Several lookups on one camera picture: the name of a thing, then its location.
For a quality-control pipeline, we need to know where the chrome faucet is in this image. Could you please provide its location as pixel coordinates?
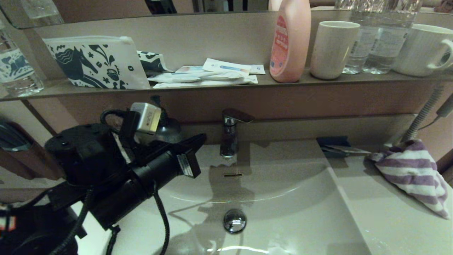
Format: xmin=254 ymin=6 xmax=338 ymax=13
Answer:
xmin=219 ymin=108 xmax=255 ymax=159

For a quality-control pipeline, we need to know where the purple white striped towel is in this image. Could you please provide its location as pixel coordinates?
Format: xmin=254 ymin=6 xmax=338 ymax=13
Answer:
xmin=368 ymin=139 xmax=450 ymax=219

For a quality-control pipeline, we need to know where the white sink basin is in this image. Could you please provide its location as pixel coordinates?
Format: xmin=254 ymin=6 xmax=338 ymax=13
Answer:
xmin=76 ymin=140 xmax=372 ymax=255

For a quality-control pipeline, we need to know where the dark soap dispenser bottle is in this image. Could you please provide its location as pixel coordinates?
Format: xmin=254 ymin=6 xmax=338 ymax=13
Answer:
xmin=150 ymin=95 xmax=184 ymax=144

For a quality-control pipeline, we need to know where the flat white packet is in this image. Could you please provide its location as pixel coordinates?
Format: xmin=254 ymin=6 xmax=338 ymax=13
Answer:
xmin=153 ymin=75 xmax=259 ymax=89

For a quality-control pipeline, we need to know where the pale pink sachet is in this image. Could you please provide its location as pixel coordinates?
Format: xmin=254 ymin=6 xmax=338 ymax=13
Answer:
xmin=176 ymin=66 xmax=206 ymax=74

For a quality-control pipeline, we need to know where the chrome drain stopper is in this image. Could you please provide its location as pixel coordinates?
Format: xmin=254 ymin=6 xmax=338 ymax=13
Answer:
xmin=223 ymin=208 xmax=247 ymax=233

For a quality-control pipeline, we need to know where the white packet blue stripe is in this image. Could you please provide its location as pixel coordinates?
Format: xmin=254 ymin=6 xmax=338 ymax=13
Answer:
xmin=203 ymin=58 xmax=252 ymax=78

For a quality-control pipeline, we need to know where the small blue patterned pouch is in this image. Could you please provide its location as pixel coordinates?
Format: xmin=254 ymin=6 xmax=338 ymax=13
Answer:
xmin=137 ymin=51 xmax=174 ymax=77

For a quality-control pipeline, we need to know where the white pouch blue horse print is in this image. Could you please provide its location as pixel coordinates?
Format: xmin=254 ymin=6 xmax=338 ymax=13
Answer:
xmin=42 ymin=35 xmax=151 ymax=90

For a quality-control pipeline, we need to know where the pink lotion bottle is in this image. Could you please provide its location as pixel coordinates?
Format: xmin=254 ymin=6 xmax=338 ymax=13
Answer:
xmin=269 ymin=0 xmax=312 ymax=84

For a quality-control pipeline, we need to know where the white tissue sheet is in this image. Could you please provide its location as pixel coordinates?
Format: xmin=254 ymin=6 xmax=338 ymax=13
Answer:
xmin=321 ymin=144 xmax=371 ymax=155

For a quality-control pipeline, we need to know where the dark blue holder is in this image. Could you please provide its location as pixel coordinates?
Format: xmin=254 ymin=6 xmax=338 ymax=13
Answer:
xmin=0 ymin=120 xmax=32 ymax=153

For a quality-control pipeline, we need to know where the water bottle blue label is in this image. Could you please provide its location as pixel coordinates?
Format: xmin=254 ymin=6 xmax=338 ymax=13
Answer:
xmin=0 ymin=18 xmax=45 ymax=98

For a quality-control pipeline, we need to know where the clear water bottle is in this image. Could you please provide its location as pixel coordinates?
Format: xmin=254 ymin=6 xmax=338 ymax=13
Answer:
xmin=362 ymin=0 xmax=422 ymax=75
xmin=342 ymin=0 xmax=376 ymax=75

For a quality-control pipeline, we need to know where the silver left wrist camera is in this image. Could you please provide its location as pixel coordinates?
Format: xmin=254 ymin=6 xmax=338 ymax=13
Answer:
xmin=130 ymin=102 xmax=162 ymax=136

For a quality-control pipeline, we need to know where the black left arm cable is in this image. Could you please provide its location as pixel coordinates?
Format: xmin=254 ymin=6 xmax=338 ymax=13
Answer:
xmin=152 ymin=181 xmax=171 ymax=255

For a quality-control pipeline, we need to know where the grey wall shelf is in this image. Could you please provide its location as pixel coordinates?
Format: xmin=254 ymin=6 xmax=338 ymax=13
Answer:
xmin=0 ymin=68 xmax=453 ymax=102

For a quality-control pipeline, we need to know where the wall mirror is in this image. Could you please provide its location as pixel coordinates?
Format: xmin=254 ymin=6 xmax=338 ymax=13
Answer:
xmin=0 ymin=0 xmax=453 ymax=29

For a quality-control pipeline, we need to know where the white handleless cup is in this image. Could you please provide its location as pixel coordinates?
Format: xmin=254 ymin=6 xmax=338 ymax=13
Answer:
xmin=310 ymin=21 xmax=361 ymax=80

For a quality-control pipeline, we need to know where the grey coiled hose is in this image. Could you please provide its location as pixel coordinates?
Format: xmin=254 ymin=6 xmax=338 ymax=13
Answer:
xmin=400 ymin=85 xmax=445 ymax=144

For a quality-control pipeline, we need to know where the white mug with handle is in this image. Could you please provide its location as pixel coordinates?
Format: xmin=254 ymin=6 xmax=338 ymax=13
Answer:
xmin=392 ymin=23 xmax=453 ymax=77

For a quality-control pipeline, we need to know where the grey wall handset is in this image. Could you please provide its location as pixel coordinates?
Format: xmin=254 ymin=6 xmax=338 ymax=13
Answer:
xmin=435 ymin=97 xmax=453 ymax=119

